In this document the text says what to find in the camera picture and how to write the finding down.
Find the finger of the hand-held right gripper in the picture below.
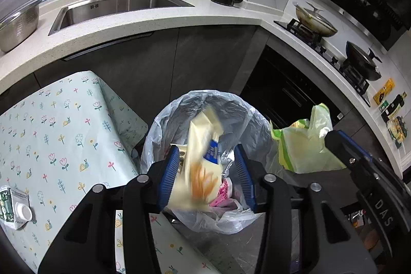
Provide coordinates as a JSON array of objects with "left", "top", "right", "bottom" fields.
[{"left": 324, "top": 130, "right": 375, "bottom": 172}]

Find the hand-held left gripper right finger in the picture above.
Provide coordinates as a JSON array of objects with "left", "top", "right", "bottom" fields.
[{"left": 234, "top": 144, "right": 379, "bottom": 274}]

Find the cream packet with blue label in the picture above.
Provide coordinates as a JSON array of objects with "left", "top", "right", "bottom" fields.
[{"left": 186, "top": 105, "right": 227, "bottom": 172}]

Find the dark green seasoning packet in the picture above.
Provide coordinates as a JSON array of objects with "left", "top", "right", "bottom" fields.
[{"left": 379, "top": 94, "right": 406, "bottom": 120}]

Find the trash bin with clear liner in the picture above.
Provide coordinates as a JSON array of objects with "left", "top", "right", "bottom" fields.
[{"left": 140, "top": 89, "right": 277, "bottom": 234}]

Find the frying pan with glass lid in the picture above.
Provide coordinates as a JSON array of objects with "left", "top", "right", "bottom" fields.
[{"left": 292, "top": 1, "right": 339, "bottom": 37}]

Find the yellow seasoning packet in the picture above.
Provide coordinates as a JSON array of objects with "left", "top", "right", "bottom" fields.
[{"left": 373, "top": 78, "right": 395, "bottom": 106}]

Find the dark base cabinet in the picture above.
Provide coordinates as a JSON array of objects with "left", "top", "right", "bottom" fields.
[{"left": 0, "top": 25, "right": 267, "bottom": 146}]

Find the cream bag with orange print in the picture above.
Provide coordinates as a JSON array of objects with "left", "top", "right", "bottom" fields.
[{"left": 169, "top": 146, "right": 225, "bottom": 213}]

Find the steel sink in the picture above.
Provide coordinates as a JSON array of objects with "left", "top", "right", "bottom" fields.
[{"left": 48, "top": 0, "right": 195, "bottom": 36}]

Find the pale yellow food packet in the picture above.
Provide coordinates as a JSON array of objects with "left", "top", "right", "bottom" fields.
[{"left": 387, "top": 116, "right": 407, "bottom": 143}]

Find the floral tablecloth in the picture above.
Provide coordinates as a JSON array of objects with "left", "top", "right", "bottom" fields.
[{"left": 0, "top": 70, "right": 212, "bottom": 274}]

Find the yellow green snack bag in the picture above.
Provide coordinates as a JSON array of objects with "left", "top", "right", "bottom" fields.
[{"left": 270, "top": 103, "right": 347, "bottom": 174}]

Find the black wok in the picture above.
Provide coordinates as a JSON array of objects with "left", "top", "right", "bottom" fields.
[{"left": 345, "top": 41, "right": 383, "bottom": 82}]

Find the black built-in oven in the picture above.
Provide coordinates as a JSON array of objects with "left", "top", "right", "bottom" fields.
[{"left": 239, "top": 44, "right": 345, "bottom": 133}]

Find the white carton with cap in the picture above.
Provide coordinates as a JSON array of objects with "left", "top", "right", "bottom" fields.
[{"left": 0, "top": 185, "right": 34, "bottom": 231}]

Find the large steel colander bowl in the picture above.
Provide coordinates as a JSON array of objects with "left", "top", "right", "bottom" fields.
[{"left": 0, "top": 0, "right": 41, "bottom": 53}]

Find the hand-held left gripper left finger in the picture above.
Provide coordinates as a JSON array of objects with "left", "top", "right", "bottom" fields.
[{"left": 39, "top": 146, "right": 180, "bottom": 274}]

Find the black gas stove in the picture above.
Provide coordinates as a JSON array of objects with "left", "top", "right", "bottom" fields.
[{"left": 274, "top": 19, "right": 373, "bottom": 108}]

